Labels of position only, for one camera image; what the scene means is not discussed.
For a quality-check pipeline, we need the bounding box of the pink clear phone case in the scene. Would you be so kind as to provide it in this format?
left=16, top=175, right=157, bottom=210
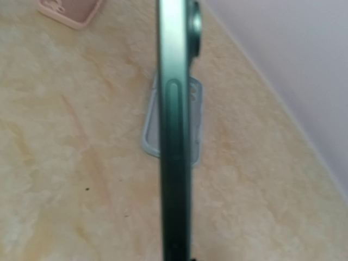
left=38, top=0, right=104, bottom=30

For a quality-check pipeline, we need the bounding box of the teal green phone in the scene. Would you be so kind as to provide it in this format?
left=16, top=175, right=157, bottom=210
left=157, top=0, right=202, bottom=260

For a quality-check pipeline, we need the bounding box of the light blue phone case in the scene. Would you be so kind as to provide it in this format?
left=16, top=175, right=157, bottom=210
left=141, top=74, right=204, bottom=166

